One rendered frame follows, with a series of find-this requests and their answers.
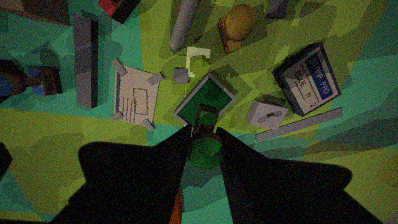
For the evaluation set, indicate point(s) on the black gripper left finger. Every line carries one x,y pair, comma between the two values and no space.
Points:
161,164

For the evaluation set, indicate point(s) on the grey cylinder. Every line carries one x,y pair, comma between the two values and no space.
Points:
182,24

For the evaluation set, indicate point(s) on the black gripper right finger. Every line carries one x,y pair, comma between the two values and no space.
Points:
251,179

